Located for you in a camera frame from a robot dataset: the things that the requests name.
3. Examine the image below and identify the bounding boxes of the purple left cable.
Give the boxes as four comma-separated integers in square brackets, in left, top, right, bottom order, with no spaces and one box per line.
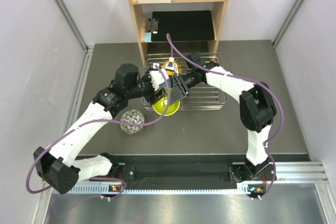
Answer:
[25,63,173,200]

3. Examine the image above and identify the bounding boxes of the green bowl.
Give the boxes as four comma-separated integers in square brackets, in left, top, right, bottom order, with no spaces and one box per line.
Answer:
[152,97,181,116]

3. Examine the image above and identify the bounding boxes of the metal wire dish rack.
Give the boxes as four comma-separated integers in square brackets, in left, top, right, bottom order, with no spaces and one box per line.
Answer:
[141,52,228,111]

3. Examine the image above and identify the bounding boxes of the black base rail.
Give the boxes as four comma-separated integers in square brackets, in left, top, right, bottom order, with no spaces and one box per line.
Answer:
[78,153,310,190]

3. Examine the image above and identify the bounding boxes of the black clipboard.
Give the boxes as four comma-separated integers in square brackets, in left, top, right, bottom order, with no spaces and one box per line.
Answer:
[144,10,215,42]

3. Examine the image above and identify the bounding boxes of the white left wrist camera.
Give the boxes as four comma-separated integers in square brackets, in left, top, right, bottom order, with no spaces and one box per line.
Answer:
[149,63,169,91]

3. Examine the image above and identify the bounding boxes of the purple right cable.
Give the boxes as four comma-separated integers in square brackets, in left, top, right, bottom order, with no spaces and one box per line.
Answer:
[166,34,286,200]

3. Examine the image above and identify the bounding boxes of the purple cable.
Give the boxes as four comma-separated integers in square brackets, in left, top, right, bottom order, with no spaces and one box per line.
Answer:
[25,63,173,200]
[166,34,286,200]

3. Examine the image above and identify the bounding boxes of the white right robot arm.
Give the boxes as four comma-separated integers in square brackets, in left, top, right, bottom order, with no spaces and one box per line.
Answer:
[181,53,283,180]

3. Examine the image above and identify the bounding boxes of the orange bowl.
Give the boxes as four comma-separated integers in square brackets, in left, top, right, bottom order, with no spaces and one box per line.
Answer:
[161,62,182,76]

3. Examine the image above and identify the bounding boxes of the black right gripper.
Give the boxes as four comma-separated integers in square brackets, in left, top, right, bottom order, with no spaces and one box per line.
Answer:
[166,71,200,108]

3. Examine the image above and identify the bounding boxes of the patterned white floral bowl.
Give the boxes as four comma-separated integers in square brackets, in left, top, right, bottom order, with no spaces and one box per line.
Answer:
[120,109,145,135]

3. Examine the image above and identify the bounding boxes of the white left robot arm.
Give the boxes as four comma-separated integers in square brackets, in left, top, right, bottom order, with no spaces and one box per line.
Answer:
[28,64,170,194]

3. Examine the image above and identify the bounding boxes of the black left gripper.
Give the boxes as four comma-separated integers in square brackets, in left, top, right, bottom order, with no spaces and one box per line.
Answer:
[126,68,167,105]

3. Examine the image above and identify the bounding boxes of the blue bowl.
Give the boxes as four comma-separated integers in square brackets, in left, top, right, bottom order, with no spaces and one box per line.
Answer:
[162,80,173,89]

